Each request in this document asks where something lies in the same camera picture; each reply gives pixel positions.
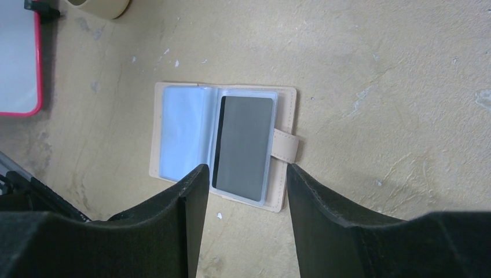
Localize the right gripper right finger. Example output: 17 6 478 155
287 164 490 277

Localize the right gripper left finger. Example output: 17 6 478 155
1 164 209 277

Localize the black credit card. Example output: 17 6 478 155
211 96 274 204

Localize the blue credit card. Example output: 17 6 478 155
158 86 217 181

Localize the beige leather card holder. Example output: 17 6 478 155
149 82 299 213

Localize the beige plastic tray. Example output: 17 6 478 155
66 0 130 20

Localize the black board clip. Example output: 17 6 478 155
24 0 61 24

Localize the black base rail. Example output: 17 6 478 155
1 153 90 222

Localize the white board with pink frame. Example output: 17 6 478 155
1 1 42 117

